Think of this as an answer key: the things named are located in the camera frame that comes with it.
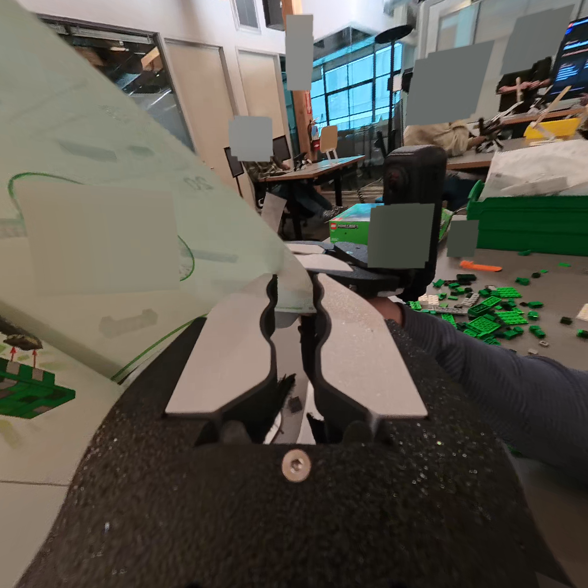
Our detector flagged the brick instruction booklet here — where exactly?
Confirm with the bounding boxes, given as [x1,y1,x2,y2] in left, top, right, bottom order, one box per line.
[0,0,319,485]

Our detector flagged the black music stand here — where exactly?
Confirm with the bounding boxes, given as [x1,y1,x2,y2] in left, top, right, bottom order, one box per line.
[224,146,247,199]

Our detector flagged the white chair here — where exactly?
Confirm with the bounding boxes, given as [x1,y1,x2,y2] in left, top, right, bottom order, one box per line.
[319,126,340,161]

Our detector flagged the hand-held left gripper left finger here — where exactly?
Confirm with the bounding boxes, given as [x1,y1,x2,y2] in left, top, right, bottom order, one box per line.
[164,275,278,437]

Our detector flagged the wooden-edged office desk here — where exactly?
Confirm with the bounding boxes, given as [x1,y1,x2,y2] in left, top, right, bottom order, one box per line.
[257,155,367,232]

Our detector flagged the green toy box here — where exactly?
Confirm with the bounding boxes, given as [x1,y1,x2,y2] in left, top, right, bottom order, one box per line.
[329,203,374,245]

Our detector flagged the person's right forearm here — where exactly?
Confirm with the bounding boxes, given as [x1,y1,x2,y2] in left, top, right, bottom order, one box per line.
[388,303,588,469]

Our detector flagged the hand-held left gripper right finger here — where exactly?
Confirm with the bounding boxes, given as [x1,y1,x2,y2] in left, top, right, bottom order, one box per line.
[314,274,428,437]

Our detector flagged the person's right hand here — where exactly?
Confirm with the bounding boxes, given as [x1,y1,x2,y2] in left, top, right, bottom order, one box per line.
[367,297,406,328]

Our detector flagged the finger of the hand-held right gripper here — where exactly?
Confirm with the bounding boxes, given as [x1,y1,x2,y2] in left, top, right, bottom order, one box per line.
[286,242,338,256]
[294,255,353,276]

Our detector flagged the black floor lamp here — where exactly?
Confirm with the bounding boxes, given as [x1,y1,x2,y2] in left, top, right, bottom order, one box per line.
[377,24,415,154]

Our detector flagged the pile of green bricks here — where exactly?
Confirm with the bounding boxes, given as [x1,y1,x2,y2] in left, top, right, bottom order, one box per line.
[406,261,588,355]

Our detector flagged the green storage bin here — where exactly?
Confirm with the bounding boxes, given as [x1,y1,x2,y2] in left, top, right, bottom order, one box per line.
[468,179,588,258]

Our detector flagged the computer monitor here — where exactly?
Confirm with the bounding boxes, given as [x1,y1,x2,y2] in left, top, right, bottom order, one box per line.
[549,17,588,101]

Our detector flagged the white crumpled bags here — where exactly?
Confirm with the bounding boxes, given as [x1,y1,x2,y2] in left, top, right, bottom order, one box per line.
[482,140,588,201]

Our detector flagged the wall vent grille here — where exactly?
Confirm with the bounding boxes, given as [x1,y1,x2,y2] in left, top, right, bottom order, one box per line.
[232,0,261,33]

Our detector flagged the yellow bin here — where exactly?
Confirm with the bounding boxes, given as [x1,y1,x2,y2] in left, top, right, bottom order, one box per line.
[524,118,582,141]

